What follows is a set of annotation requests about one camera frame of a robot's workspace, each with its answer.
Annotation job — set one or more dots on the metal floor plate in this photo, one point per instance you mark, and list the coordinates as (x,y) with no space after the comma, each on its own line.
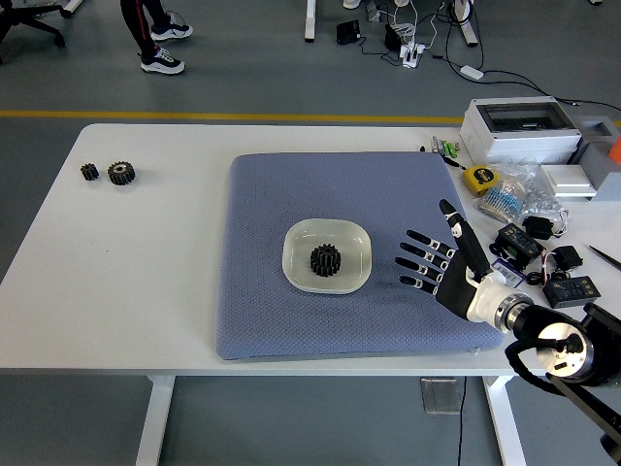
(440,395)

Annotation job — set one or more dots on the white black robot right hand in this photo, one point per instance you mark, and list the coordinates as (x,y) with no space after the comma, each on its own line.
(458,286)

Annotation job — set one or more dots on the person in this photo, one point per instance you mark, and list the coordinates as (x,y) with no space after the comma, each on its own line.
(138,29)

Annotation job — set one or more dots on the black office chair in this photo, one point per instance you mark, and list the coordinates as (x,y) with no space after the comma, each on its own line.
(24,22)

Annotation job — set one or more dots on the black box on floor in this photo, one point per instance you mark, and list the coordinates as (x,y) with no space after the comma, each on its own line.
(348,32)

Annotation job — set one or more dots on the white background desk leg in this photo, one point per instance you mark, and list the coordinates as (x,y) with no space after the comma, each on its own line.
(466,22)
(310,19)

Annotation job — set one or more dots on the white table leg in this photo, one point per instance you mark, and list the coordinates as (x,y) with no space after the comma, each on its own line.
(155,422)
(504,422)

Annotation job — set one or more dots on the white square dish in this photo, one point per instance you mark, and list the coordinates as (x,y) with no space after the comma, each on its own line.
(301,242)

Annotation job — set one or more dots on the orange object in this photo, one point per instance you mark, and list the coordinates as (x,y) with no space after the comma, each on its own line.
(616,156)

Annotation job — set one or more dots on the black power adapter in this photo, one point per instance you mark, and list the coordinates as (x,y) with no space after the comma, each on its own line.
(392,36)

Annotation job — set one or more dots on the white flat box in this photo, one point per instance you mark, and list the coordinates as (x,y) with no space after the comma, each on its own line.
(567,179)

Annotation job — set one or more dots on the black tweezers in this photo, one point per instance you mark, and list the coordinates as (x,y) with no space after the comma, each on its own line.
(606,257)

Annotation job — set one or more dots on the blue-grey padded mat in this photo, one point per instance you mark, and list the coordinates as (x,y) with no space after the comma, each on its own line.
(315,194)

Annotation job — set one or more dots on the black rectangular module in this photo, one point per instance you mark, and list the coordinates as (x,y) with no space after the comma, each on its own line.
(519,245)

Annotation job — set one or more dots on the large black gear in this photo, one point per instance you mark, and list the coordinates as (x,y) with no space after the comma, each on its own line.
(120,173)
(326,269)

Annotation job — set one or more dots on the grey block with recess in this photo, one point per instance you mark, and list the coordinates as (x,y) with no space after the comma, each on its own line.
(599,155)

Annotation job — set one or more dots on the white electrical enclosure box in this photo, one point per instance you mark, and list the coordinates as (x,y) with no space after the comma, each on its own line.
(519,141)

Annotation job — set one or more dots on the clear bag of metal parts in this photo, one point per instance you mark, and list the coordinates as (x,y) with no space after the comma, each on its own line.
(538,194)

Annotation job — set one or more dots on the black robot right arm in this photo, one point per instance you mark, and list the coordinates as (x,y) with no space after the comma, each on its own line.
(529,318)

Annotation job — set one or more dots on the light grey box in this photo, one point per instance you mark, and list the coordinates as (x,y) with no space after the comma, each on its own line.
(610,187)

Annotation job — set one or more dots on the black digital display meter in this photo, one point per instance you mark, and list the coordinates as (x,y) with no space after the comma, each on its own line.
(570,291)

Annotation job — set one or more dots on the white floor adapter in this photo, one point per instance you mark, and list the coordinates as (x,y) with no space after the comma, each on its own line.
(471,72)

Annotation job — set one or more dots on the white barcode label card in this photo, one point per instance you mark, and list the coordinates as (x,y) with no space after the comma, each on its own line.
(508,274)

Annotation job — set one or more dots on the white power strip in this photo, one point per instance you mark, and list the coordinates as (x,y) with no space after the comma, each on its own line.
(412,54)

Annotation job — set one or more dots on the yellow tape measure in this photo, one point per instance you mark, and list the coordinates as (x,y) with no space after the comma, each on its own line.
(478,179)

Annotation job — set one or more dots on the black servo motor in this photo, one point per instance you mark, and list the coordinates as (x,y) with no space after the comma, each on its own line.
(567,258)
(537,226)

